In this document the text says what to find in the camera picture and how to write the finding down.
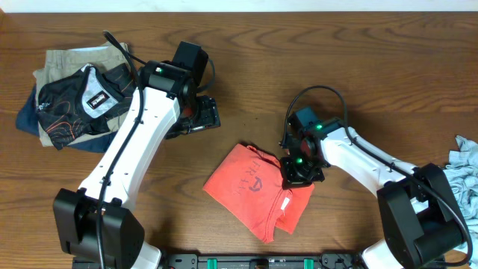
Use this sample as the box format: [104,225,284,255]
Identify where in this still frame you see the red printed t-shirt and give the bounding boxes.
[203,144,314,244]

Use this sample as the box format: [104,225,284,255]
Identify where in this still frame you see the light blue grey garment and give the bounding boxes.
[444,135,477,268]

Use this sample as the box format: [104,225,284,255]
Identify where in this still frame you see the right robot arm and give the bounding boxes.
[281,114,474,268]

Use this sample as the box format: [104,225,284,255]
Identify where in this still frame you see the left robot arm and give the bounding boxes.
[53,59,220,269]

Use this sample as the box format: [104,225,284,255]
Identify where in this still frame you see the khaki folded pants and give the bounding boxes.
[33,42,127,147]

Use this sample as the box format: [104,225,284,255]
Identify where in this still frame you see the navy blue folded garment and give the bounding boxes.
[16,86,116,153]

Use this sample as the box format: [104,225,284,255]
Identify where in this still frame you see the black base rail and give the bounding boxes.
[72,253,447,269]

